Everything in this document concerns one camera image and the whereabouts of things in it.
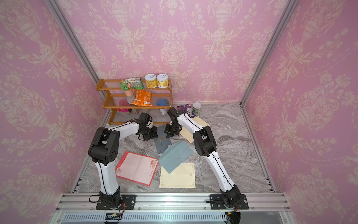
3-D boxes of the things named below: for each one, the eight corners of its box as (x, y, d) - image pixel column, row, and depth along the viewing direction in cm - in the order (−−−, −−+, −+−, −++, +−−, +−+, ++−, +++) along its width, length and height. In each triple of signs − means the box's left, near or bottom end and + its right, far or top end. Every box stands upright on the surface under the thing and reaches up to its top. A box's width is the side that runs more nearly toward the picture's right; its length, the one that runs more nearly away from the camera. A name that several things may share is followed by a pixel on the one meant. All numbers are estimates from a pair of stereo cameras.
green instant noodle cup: (193, 115, 115) (193, 111, 111) (192, 106, 122) (193, 101, 117) (201, 115, 115) (202, 111, 111) (200, 106, 122) (201, 101, 117)
